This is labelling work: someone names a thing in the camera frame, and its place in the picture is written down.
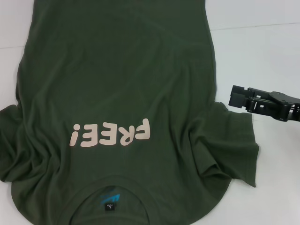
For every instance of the dark green FREE! T-shirt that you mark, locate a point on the dark green FREE! T-shirt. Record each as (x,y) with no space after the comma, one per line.
(122,82)

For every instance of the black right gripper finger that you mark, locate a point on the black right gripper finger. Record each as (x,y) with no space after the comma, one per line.
(236,102)
(239,91)

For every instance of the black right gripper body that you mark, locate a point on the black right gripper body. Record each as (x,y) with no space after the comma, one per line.
(291,109)

